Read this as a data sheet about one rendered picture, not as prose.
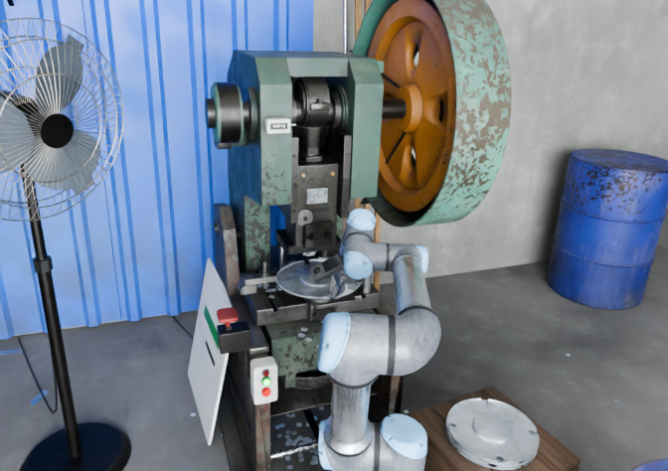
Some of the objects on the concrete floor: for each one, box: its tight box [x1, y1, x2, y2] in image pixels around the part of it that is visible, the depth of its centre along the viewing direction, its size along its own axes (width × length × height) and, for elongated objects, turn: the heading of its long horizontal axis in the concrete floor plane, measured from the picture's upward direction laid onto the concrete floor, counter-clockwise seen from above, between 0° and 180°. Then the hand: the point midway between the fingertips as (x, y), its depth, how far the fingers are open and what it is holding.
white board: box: [188, 258, 235, 446], centre depth 228 cm, size 14×50×59 cm, turn 19°
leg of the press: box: [214, 203, 271, 471], centre depth 209 cm, size 92×12×90 cm, turn 15°
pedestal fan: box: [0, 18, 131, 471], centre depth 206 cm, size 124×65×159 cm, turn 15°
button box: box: [172, 316, 277, 434], centre depth 232 cm, size 145×25×62 cm, turn 15°
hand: (332, 295), depth 169 cm, fingers closed
